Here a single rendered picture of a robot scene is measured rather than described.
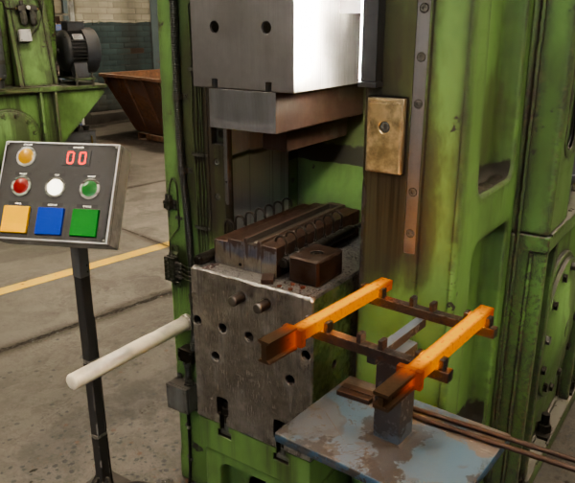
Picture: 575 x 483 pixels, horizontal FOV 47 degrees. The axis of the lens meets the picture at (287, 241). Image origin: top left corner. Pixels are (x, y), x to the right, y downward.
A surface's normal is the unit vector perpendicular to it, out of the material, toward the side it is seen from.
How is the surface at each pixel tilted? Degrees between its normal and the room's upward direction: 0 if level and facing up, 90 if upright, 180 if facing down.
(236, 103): 90
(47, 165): 60
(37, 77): 79
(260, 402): 90
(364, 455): 0
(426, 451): 0
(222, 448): 90
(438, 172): 90
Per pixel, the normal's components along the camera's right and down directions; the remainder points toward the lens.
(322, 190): -0.57, 0.26
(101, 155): -0.15, -0.20
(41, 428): 0.00, -0.95
